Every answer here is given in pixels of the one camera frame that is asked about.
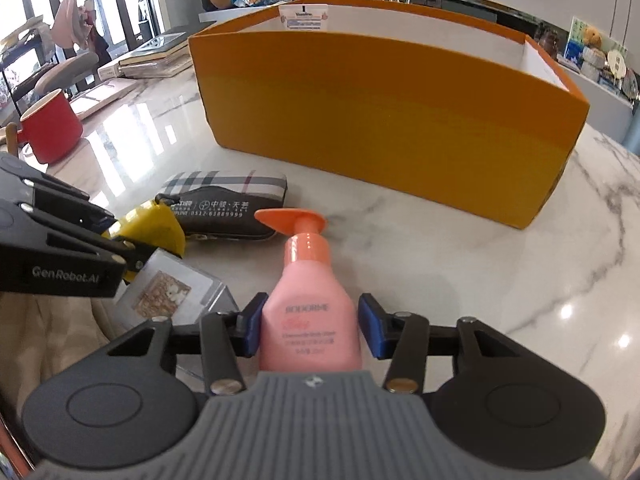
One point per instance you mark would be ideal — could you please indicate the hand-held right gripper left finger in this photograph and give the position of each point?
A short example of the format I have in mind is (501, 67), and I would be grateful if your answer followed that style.
(252, 325)

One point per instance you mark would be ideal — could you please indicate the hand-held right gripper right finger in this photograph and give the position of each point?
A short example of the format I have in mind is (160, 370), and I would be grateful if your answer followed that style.
(372, 330)

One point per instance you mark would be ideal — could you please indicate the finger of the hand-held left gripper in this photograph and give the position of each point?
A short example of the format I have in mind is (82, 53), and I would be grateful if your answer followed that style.
(50, 190)
(65, 232)

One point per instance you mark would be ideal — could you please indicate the pink lotion pump bottle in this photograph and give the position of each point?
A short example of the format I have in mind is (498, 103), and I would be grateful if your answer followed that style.
(310, 320)

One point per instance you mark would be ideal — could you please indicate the yellow rounded plastic object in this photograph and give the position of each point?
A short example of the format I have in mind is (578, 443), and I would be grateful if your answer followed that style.
(155, 230)

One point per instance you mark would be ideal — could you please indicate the orange cardboard box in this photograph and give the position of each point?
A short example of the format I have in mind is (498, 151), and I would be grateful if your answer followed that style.
(375, 110)

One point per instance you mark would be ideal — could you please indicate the beige cloth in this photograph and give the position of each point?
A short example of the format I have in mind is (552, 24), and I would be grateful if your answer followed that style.
(50, 340)

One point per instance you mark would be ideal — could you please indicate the clear acrylic picture block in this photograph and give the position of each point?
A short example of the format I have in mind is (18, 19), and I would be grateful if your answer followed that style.
(165, 285)

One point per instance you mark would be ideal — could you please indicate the grey chair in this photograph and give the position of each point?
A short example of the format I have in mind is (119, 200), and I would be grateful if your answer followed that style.
(65, 72)

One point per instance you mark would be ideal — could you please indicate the plaid case with black label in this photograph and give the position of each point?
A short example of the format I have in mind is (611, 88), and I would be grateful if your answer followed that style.
(225, 182)

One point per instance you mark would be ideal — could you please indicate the stack of books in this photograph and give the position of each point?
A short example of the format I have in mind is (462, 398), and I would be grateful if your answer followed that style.
(150, 67)

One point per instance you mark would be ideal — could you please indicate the printed picture board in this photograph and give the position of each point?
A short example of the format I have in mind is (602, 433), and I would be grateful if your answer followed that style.
(575, 45)

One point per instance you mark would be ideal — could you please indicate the round white paper fan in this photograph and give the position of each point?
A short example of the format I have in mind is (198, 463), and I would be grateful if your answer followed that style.
(617, 64)

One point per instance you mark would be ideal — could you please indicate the brown teddy bear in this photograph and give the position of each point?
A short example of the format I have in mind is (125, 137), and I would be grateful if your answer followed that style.
(592, 37)

